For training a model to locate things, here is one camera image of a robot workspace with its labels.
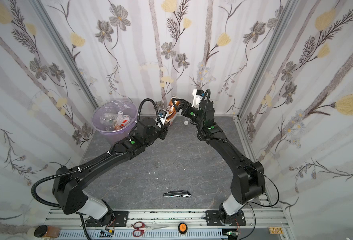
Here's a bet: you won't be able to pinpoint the purple lined trash bin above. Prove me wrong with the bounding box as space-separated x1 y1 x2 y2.
91 100 138 145

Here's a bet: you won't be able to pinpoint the clear water bottle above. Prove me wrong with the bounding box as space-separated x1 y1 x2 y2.
99 113 123 127

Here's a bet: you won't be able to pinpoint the yellow label tag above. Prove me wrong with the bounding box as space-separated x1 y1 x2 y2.
268 227 284 235

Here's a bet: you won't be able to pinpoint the small green circuit board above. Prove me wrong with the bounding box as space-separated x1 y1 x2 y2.
99 231 113 238

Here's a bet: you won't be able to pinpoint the orange black knob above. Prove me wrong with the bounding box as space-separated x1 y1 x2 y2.
178 223 188 235

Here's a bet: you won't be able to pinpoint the black utility knife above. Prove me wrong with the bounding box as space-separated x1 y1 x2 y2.
163 190 191 198

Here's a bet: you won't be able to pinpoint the red handled scissors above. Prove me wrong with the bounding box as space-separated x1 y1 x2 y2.
132 222 168 238

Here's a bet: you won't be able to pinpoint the brown tea bottle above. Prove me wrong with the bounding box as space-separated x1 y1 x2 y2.
166 96 178 125

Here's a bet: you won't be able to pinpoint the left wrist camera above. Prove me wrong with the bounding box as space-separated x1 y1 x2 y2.
156 109 168 124

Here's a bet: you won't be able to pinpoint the black round lid jar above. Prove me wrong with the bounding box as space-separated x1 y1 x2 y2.
34 225 61 238

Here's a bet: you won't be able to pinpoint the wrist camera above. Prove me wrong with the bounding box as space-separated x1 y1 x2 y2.
192 89 205 108
156 109 168 124

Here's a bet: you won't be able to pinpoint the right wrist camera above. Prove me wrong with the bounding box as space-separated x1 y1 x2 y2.
192 89 205 108

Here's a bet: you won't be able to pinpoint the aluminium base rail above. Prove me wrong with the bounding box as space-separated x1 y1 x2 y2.
41 208 291 240

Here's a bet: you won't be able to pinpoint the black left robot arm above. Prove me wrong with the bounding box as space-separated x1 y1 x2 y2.
31 109 168 227

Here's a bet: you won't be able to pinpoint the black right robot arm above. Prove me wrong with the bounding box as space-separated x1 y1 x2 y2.
171 90 268 225

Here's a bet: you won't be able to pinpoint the brown coffee bottle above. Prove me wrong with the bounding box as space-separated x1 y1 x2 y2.
114 125 124 131

